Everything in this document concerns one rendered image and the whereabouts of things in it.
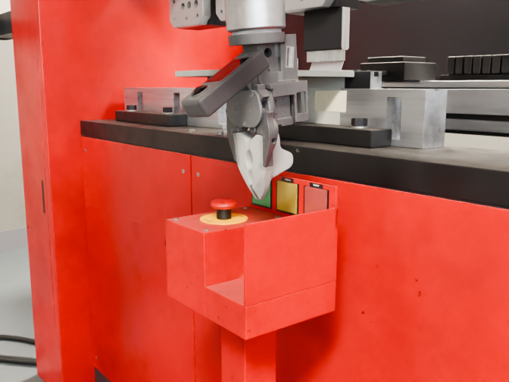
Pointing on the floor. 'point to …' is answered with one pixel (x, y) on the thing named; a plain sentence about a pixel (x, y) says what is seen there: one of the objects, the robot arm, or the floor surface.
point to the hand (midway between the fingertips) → (254, 191)
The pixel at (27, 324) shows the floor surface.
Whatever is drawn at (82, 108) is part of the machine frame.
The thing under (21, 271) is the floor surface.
